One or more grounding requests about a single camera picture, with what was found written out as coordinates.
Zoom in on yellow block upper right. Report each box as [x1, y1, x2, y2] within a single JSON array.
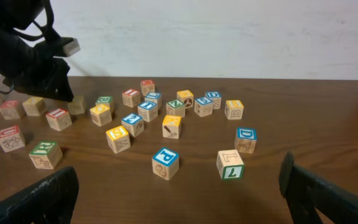
[[177, 90, 194, 108]]

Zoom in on red Q block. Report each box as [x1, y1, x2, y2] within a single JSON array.
[[0, 100, 25, 120]]

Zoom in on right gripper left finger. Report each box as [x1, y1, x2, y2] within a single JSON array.
[[0, 166, 79, 223]]

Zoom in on blue P block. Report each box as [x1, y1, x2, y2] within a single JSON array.
[[152, 147, 180, 180]]

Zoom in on yellow S block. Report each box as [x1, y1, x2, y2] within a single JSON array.
[[106, 126, 131, 154]]

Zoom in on red i block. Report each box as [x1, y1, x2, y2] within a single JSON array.
[[122, 89, 141, 108], [45, 108, 72, 131]]

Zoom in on blue 5 block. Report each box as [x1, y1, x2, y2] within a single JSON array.
[[194, 96, 213, 117]]

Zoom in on green Z block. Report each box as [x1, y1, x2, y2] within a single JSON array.
[[166, 100, 185, 118]]

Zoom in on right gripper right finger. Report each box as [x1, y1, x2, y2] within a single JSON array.
[[278, 152, 358, 223]]

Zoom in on red I block upper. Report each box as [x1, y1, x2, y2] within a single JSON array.
[[122, 89, 141, 108]]

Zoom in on yellow block centre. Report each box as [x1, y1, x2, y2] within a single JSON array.
[[89, 105, 112, 126]]

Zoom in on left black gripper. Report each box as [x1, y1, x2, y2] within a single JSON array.
[[0, 1, 73, 101]]

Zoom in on green R block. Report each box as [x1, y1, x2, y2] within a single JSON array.
[[29, 141, 63, 169]]

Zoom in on yellow B block far right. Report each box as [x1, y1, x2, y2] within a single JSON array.
[[224, 100, 244, 120]]

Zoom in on blue d block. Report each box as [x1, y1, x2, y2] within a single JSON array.
[[205, 91, 222, 110], [234, 127, 257, 154]]

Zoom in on red M block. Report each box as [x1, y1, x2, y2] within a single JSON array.
[[140, 80, 155, 96]]

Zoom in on blue 2 block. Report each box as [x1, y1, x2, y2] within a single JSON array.
[[121, 113, 144, 138]]

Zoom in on plain L block green 7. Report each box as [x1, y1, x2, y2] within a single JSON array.
[[216, 149, 245, 180]]

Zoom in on yellow C block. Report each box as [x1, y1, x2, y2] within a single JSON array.
[[67, 95, 86, 115]]

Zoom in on blue D block lower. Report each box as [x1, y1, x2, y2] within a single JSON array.
[[234, 127, 257, 154]]

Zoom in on left black cable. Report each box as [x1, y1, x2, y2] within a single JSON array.
[[0, 0, 74, 96]]

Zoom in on yellow K block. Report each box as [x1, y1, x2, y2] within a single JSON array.
[[162, 115, 181, 139]]

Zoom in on green B block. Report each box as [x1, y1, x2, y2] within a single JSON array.
[[95, 96, 114, 112]]

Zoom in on red U block centre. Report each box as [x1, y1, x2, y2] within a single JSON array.
[[0, 125, 25, 152]]

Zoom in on blue L block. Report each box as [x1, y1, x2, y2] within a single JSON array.
[[145, 92, 162, 109]]

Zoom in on red I block centre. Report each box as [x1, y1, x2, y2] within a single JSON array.
[[45, 108, 72, 131]]

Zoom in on blue T block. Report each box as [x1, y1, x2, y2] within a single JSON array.
[[137, 101, 158, 122]]

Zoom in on blue D block upper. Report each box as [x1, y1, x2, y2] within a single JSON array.
[[205, 91, 222, 110]]

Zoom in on yellow O block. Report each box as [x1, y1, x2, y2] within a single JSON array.
[[22, 96, 47, 116]]

